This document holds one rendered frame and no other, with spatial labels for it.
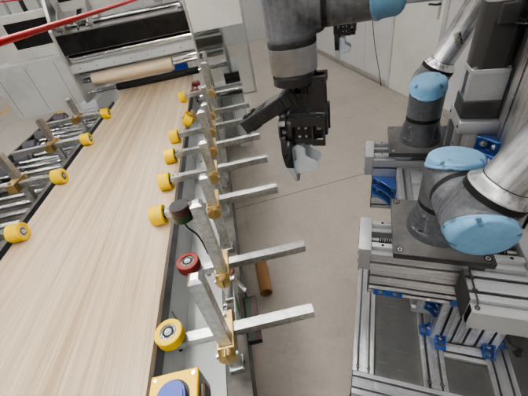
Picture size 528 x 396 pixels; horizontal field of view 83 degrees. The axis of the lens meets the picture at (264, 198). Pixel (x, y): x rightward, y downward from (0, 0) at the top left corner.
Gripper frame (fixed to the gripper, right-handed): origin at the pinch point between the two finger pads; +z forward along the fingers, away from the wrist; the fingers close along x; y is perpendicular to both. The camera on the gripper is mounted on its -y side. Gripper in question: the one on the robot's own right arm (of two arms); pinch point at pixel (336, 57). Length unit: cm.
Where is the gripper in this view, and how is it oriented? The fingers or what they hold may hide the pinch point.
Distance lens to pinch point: 138.1
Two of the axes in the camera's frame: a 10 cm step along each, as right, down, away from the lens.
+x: 2.8, -6.3, 7.3
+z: 1.6, 7.8, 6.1
